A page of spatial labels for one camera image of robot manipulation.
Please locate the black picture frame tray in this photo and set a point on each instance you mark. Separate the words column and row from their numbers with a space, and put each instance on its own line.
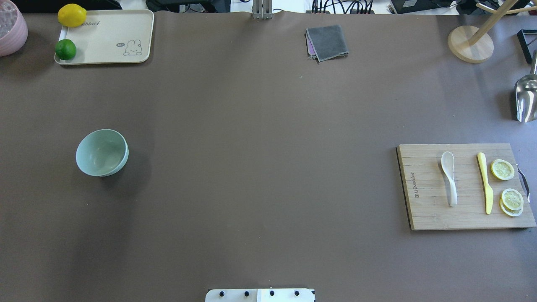
column 526, row 38

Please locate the bamboo cutting board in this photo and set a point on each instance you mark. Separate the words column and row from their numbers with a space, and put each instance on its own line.
column 427, row 190

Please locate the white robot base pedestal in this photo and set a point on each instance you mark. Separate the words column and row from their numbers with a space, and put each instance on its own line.
column 261, row 295

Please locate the white plastic spoon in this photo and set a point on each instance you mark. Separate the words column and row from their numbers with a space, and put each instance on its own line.
column 447, row 165

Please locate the light green bowl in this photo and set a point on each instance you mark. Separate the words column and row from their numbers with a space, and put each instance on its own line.
column 102, row 153

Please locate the grey folded cloth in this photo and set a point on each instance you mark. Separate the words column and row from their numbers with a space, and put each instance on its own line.
column 325, row 43

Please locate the steel scoop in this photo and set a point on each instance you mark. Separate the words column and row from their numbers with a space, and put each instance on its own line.
column 526, row 94

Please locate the aluminium frame post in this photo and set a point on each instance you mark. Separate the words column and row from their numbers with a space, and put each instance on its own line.
column 262, row 9

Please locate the green lime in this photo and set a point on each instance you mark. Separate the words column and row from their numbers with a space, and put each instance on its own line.
column 65, row 49

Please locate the lemon slice top single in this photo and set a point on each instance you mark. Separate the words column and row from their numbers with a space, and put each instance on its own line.
column 502, row 169

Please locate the wooden mug tree stand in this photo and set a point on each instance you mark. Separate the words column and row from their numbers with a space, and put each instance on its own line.
column 472, row 44

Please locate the yellow lemon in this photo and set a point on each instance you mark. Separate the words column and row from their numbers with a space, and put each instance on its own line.
column 72, row 15

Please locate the lemon slice under front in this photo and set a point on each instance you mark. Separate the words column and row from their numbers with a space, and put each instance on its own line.
column 509, row 212

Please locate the yellow plastic knife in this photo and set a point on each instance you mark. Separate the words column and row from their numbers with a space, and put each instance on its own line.
column 489, row 195

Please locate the beige rabbit tray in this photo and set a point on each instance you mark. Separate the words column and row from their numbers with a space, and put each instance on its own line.
column 111, row 36

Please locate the pink ice bowl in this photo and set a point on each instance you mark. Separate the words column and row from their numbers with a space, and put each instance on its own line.
column 13, row 28

